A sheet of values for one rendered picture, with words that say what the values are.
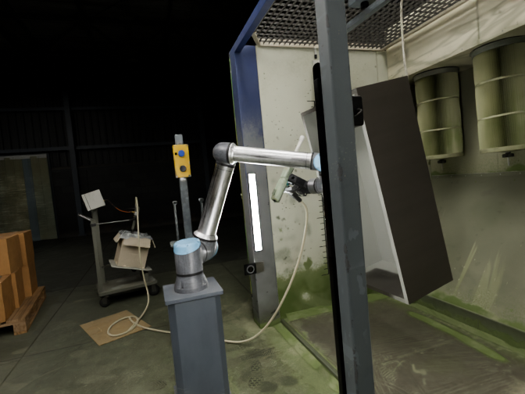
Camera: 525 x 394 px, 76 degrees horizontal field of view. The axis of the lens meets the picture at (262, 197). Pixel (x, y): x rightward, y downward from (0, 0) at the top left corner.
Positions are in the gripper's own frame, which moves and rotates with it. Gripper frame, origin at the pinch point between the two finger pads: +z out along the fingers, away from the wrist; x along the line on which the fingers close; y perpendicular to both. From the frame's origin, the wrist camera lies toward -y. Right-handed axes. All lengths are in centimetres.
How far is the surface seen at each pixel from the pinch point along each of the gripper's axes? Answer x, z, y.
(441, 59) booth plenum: 144, -52, 54
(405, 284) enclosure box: -31, -59, 57
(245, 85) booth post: 83, 60, -24
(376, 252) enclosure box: 1, -15, 97
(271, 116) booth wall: 74, 52, 5
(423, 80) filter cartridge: 147, -32, 72
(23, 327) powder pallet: -154, 242, -24
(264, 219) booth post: 0, 58, 44
